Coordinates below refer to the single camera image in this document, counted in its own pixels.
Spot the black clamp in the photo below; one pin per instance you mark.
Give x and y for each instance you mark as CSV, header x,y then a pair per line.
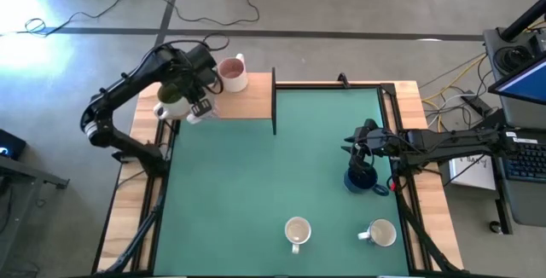
x,y
343,81

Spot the grey metal stand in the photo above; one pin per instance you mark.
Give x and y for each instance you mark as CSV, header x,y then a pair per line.
x,y
25,175

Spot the black caster wheel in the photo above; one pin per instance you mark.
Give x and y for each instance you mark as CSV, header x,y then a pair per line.
x,y
495,227

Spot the black keyboard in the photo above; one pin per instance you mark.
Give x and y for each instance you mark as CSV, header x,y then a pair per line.
x,y
529,165

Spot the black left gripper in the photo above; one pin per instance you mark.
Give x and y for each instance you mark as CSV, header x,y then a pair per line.
x,y
200,67

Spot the white paper sheet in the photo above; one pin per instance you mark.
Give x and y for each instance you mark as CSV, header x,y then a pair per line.
x,y
478,177

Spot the black pole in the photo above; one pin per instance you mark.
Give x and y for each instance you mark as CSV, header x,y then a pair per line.
x,y
524,23

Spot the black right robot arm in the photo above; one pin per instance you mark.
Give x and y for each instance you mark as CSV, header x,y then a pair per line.
x,y
448,141

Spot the white mug green interior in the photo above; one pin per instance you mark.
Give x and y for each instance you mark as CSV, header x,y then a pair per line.
x,y
175,109

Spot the wooden shelf black frame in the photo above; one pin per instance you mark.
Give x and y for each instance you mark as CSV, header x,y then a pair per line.
x,y
247,99

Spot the blue flower pattern mug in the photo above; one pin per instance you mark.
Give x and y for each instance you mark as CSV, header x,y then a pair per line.
x,y
381,232

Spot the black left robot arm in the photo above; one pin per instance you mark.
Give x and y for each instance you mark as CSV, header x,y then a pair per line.
x,y
123,86

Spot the black device with light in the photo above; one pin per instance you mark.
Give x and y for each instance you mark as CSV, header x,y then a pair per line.
x,y
10,143

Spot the grey equipment cart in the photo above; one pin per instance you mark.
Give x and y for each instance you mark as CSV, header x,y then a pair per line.
x,y
529,205

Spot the green table mat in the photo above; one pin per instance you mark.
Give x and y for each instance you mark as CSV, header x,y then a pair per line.
x,y
256,192

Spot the computer monitor blue screen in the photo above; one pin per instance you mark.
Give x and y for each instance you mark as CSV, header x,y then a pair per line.
x,y
526,84

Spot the black power strip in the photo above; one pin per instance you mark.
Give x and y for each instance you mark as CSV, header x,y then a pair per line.
x,y
475,104

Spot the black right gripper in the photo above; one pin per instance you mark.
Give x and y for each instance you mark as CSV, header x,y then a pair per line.
x,y
375,139

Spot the red lattice pattern mug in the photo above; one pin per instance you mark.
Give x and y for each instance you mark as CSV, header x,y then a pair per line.
x,y
194,120

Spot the green leaf lattice mug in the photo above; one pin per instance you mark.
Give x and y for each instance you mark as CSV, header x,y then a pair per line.
x,y
297,231

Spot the white mug pink interior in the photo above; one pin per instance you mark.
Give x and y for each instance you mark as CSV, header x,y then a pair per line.
x,y
232,73

